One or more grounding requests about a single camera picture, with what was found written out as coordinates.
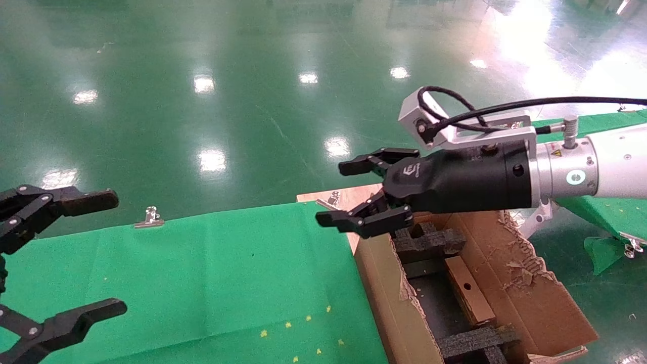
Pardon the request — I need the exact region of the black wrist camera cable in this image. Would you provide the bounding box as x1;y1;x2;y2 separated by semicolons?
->
417;86;647;140

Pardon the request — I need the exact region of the large green tablecloth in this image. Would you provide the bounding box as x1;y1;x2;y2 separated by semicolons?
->
0;201;390;364

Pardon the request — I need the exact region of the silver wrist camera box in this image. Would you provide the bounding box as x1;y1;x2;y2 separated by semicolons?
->
398;86;458;151

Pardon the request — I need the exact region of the green cloth on side table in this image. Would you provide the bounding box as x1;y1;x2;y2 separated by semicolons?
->
531;109;647;276

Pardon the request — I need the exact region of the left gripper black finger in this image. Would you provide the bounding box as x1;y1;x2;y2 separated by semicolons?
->
0;186;120;256
0;298;128;364

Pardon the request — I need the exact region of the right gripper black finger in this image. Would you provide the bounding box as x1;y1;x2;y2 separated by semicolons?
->
315;190;415;239
338;147;421;177

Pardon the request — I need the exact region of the silver binder clip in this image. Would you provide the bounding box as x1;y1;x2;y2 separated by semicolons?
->
618;232;645;259
316;190;342;211
134;206;165;229

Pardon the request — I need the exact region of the small cardboard box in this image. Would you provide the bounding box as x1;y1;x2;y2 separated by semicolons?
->
445;255;497;327

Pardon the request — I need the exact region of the black foam insert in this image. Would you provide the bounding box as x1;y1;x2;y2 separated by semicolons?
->
393;221;467;264
437;326;521;364

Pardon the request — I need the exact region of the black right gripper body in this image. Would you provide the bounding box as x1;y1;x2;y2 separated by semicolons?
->
382;139;540;213

